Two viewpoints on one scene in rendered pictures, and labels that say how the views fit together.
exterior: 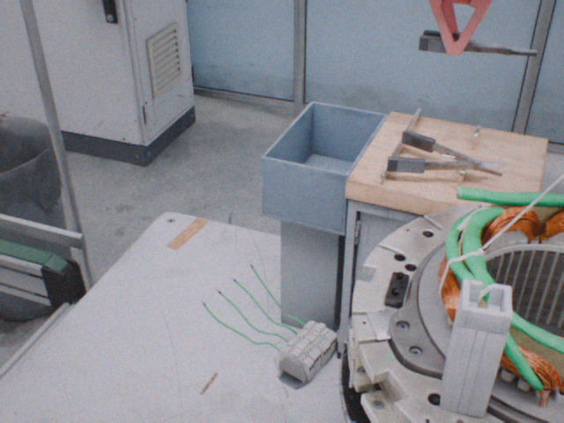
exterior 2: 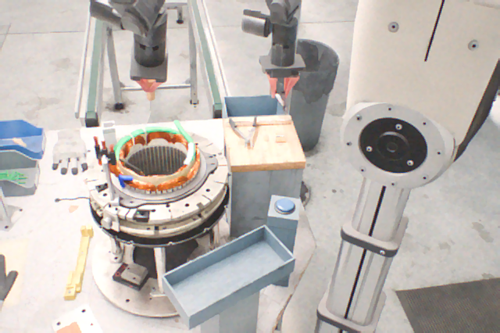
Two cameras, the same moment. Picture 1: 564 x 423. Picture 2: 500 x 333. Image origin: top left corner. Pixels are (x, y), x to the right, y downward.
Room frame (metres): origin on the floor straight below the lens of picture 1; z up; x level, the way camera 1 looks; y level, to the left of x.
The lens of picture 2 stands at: (0.03, -1.06, 1.87)
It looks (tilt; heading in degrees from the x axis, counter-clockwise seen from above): 40 degrees down; 56
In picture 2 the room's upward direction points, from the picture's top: 4 degrees clockwise
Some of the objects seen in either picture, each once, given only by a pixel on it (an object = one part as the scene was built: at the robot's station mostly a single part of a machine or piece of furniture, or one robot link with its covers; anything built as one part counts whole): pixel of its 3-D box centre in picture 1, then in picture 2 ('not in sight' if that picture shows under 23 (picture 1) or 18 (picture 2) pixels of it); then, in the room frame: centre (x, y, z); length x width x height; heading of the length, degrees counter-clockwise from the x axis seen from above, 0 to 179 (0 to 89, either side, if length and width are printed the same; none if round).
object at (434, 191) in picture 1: (451, 166); (262, 142); (0.64, -0.20, 1.05); 0.20 x 0.19 x 0.02; 67
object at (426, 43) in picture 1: (437, 44); not in sight; (0.69, -0.18, 1.19); 0.04 x 0.01 x 0.02; 67
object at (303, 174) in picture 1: (324, 227); (251, 145); (0.71, -0.06, 0.92); 0.17 x 0.11 x 0.28; 157
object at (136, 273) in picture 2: not in sight; (134, 272); (0.24, -0.26, 0.83); 0.05 x 0.04 x 0.02; 125
